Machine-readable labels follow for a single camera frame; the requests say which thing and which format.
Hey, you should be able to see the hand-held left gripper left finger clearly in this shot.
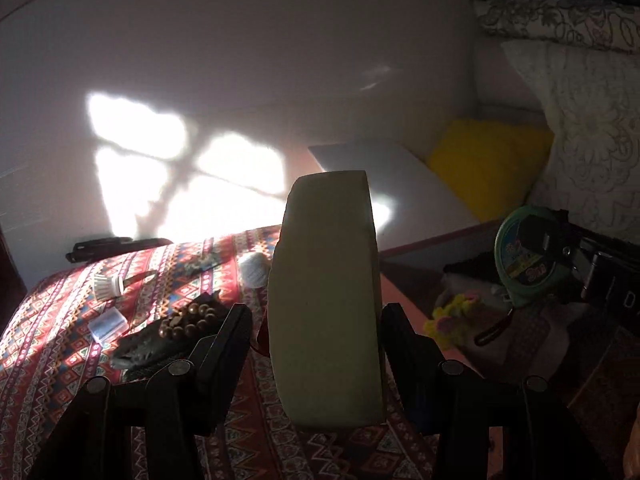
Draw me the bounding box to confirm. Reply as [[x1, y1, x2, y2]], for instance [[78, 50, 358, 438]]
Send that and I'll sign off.
[[30, 304, 252, 480]]

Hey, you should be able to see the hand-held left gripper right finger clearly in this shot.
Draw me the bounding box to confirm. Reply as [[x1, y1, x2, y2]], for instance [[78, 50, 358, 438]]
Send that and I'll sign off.
[[382, 304, 611, 480]]

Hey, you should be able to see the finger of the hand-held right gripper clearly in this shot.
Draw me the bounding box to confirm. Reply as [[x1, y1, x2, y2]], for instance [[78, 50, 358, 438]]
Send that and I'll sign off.
[[532, 210, 583, 266]]

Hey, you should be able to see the green tape measure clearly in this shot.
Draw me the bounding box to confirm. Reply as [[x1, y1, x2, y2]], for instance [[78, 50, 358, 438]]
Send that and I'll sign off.
[[474, 205, 586, 346]]

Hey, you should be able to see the orange-edged storage box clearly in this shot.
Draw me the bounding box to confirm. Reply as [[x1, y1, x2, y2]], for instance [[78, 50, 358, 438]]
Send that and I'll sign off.
[[379, 220, 640, 411]]

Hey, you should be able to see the beige foam block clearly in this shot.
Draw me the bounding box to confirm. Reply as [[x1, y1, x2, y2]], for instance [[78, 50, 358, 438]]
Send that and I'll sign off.
[[267, 170, 387, 431]]

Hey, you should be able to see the yellow flower toy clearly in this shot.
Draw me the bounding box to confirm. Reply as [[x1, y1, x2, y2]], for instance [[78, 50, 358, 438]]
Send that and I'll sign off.
[[424, 294, 481, 351]]

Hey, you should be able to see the white yarn ball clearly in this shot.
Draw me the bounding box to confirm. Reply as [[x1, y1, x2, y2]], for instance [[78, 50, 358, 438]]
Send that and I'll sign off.
[[237, 252, 273, 288]]

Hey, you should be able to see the black cloth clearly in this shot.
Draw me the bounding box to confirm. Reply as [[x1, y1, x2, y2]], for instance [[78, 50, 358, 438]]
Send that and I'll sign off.
[[111, 330, 201, 381]]

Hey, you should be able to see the yellow cushion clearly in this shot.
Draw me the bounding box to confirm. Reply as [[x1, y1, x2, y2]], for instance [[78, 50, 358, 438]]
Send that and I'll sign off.
[[427, 119, 555, 223]]

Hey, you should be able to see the white patterned pillow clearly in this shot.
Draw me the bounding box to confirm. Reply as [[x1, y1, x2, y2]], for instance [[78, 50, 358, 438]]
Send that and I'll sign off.
[[501, 40, 640, 233]]

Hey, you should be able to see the clear plastic box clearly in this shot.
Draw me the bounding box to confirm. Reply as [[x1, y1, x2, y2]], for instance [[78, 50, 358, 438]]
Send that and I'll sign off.
[[87, 308, 127, 345]]

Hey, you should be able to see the white brush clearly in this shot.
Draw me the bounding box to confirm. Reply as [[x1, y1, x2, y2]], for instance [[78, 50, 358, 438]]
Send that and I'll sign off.
[[92, 270, 158, 300]]

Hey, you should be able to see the black remote control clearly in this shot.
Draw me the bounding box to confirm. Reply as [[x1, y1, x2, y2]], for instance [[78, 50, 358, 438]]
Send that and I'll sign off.
[[67, 236, 173, 263]]

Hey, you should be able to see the white box lid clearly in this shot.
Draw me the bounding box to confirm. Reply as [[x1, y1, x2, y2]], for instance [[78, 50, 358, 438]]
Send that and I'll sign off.
[[307, 142, 483, 251]]

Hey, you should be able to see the patterned tablecloth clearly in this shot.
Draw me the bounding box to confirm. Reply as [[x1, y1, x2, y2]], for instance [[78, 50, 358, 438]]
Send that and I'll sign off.
[[0, 222, 451, 480]]

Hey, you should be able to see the floral pillow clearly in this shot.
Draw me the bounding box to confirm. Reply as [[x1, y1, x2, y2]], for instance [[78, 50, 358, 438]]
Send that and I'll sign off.
[[472, 0, 640, 53]]

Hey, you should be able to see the wooden bead bracelet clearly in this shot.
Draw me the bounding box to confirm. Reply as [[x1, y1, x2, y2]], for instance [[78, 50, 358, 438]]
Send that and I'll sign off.
[[157, 294, 221, 343]]

